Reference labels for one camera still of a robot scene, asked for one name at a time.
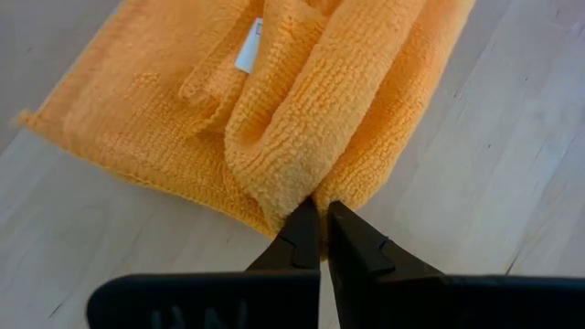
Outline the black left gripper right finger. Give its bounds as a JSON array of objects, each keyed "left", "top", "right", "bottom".
[{"left": 326, "top": 199, "right": 585, "bottom": 329}]

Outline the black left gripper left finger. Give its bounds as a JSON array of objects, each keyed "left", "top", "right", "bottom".
[{"left": 85, "top": 196, "right": 322, "bottom": 329}]

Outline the orange microfiber towel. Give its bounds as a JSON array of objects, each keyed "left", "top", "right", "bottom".
[{"left": 17, "top": 0, "right": 477, "bottom": 239}]

